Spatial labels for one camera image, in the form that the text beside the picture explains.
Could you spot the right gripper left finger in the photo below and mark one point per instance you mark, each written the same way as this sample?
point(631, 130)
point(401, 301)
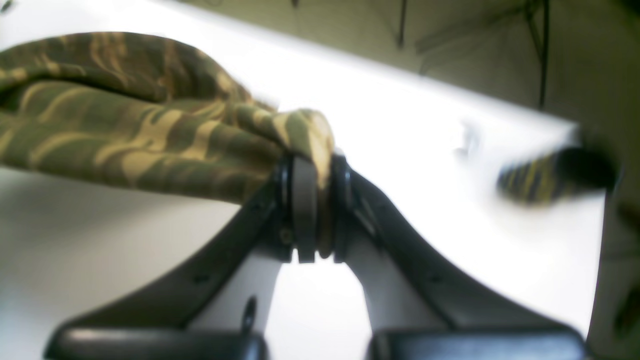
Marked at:
point(213, 306)

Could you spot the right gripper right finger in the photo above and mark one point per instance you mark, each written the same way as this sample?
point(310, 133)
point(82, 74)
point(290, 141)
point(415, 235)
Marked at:
point(420, 305)

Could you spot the camouflage T-shirt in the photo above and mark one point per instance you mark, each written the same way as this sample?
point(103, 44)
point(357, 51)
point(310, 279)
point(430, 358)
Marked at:
point(144, 112)

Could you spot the black floral cup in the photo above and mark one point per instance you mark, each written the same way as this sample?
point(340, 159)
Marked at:
point(566, 173)

